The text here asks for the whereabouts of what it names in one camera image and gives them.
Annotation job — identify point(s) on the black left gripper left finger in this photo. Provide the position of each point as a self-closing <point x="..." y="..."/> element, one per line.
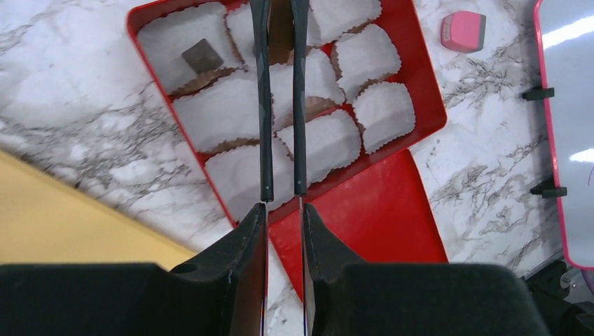
<point x="220" y="291"/>

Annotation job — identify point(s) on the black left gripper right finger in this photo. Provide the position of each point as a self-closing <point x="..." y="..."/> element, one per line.
<point x="346" y="295"/>

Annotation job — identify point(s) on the square dark chocolate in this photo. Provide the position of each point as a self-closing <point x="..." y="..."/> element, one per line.
<point x="201" y="57"/>

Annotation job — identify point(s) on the black metal tongs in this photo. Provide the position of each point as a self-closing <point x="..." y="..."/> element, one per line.
<point x="260" y="12"/>

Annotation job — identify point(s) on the red chocolate box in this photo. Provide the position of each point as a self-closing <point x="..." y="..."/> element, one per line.
<point x="398" y="19"/>

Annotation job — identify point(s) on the red box lid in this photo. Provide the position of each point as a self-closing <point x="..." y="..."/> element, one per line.
<point x="378" y="208"/>

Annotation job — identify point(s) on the white paper cup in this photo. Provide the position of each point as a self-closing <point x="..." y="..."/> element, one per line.
<point x="368" y="55"/>
<point x="385" y="112"/>
<point x="236" y="177"/>
<point x="165" y="39"/>
<point x="332" y="142"/>
<point x="280" y="33"/>
<point x="223" y="113"/>
<point x="329" y="19"/>
<point x="321" y="89"/>

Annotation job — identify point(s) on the yellow plastic tray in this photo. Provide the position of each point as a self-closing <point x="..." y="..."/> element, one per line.
<point x="46" y="221"/>

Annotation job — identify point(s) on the black whiteboard clip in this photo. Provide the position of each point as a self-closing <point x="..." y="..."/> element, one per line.
<point x="547" y="189"/>
<point x="538" y="93"/>

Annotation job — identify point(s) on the pink whiteboard eraser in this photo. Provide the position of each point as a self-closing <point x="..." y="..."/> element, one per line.
<point x="463" y="31"/>

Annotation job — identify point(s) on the pink framed whiteboard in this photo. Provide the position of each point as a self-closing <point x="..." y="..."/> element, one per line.
<point x="565" y="42"/>

